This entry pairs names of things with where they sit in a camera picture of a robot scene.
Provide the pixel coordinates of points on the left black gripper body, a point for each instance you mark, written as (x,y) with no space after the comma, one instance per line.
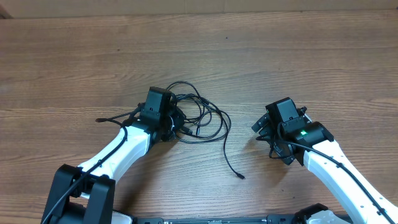
(171,121)

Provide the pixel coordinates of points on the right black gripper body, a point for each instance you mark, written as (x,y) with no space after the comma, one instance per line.
(289,156)

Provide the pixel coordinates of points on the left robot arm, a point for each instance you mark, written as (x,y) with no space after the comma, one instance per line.
(85,193)

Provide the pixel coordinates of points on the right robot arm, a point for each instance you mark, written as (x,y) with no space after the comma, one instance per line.
(293,136)

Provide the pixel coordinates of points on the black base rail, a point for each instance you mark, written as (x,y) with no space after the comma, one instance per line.
(317,213)

